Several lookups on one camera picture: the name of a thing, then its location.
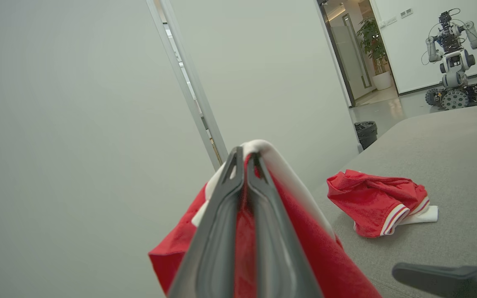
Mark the black trash bin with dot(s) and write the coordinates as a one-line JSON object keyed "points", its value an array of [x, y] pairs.
{"points": [[366, 134]]}

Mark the white grey wheeled background robot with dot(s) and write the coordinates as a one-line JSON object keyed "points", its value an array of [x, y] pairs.
{"points": [[454, 62]]}

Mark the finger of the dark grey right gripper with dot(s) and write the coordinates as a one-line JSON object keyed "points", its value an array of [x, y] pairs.
{"points": [[449, 279]]}

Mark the dark door frame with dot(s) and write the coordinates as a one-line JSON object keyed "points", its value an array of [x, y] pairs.
{"points": [[338, 54]]}

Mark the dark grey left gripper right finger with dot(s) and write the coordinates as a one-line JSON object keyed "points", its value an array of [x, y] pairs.
{"points": [[275, 248]]}

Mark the red shirt with white collar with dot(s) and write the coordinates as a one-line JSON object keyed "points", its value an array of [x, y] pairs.
{"points": [[329, 265]]}

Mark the white plant pot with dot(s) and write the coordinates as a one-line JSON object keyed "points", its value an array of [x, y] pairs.
{"points": [[382, 80]]}

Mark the green potted plant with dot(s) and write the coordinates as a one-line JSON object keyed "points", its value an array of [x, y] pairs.
{"points": [[372, 41]]}

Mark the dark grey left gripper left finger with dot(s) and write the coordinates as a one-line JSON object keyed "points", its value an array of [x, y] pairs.
{"points": [[218, 231]]}

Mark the red shorts with striped hem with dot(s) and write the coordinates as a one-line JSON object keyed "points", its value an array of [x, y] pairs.
{"points": [[371, 198]]}

